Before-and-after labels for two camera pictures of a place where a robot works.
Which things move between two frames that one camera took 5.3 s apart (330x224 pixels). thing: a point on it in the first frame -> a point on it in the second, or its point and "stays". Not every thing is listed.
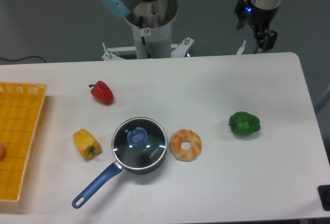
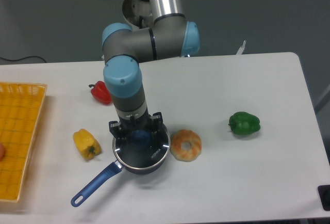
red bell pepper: (101, 93) stays
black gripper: (260, 19) -> (121, 131)
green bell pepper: (244, 123) stays
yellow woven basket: (21, 107) stays
